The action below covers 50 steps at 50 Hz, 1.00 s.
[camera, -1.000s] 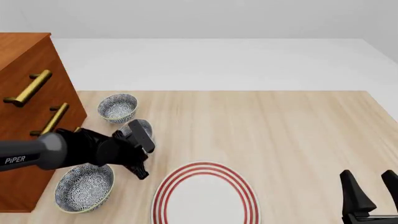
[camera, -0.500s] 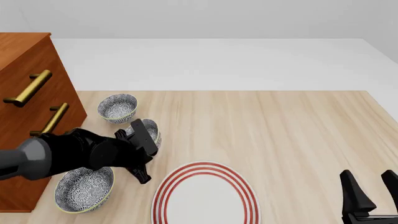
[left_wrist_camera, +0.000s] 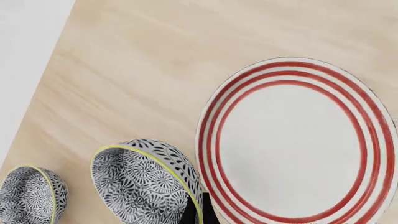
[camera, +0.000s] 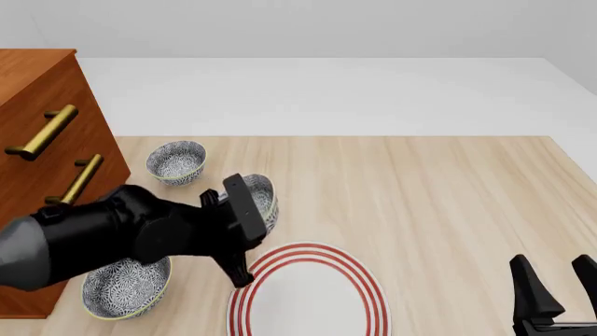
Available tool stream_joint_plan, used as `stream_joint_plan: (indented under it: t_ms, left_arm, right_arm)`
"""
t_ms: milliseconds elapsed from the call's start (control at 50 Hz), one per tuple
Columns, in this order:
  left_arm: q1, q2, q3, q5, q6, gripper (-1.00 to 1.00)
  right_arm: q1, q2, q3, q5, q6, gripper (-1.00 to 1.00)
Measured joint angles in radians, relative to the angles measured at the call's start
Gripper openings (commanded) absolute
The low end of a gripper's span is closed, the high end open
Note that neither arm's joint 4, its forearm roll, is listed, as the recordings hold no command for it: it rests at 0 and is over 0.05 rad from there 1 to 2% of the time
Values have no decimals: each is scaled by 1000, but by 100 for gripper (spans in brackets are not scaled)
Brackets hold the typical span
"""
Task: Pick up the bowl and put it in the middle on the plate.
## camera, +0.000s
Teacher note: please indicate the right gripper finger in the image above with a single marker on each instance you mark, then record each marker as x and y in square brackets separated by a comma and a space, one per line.
[531, 294]
[589, 276]

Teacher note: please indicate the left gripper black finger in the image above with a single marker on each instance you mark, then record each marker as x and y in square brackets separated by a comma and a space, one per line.
[238, 267]

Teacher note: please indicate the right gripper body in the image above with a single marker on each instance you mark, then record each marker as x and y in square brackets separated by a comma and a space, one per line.
[559, 329]

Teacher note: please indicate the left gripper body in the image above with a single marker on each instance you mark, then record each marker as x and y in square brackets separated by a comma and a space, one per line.
[211, 199]

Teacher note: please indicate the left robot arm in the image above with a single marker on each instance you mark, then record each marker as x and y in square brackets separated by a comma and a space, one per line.
[107, 227]

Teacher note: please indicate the patterned black-and-white bowl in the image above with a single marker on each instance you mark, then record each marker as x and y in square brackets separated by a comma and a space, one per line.
[126, 290]
[266, 196]
[175, 164]

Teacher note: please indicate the white plate with red rings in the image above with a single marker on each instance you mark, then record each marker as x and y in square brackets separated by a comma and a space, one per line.
[308, 297]

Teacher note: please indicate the wooden drawer front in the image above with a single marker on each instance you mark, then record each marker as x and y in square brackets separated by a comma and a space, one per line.
[60, 84]
[94, 140]

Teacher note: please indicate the wooden cabinet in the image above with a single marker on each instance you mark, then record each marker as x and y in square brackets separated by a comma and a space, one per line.
[28, 84]

